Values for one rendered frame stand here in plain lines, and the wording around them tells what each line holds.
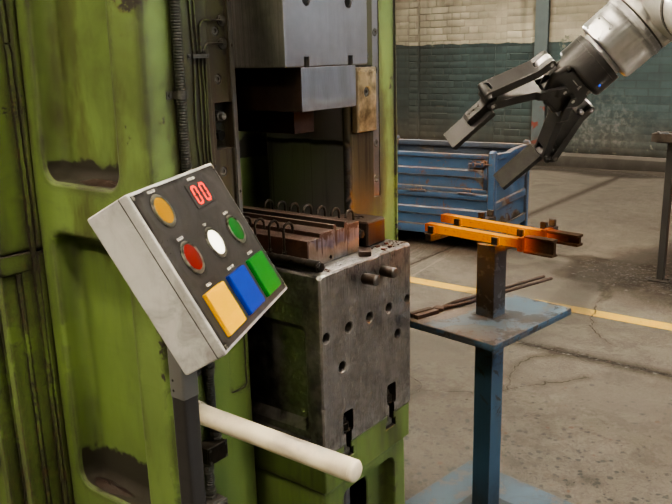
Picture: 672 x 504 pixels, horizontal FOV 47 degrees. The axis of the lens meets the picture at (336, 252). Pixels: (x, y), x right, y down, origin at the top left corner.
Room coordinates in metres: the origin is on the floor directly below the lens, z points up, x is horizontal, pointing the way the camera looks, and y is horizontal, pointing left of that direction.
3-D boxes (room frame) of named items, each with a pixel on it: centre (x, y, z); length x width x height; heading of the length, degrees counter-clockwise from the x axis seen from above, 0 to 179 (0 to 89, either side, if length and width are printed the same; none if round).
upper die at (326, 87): (1.90, 0.17, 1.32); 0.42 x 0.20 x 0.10; 52
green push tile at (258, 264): (1.34, 0.14, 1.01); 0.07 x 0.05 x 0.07; 167
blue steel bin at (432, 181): (5.83, -0.80, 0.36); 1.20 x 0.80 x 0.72; 57
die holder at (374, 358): (1.95, 0.14, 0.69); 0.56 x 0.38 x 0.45; 52
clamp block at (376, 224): (1.95, -0.06, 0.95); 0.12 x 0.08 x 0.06; 52
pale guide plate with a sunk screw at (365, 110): (2.10, -0.09, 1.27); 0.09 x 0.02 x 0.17; 142
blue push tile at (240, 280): (1.25, 0.16, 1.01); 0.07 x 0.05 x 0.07; 167
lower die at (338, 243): (1.90, 0.17, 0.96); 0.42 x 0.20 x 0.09; 52
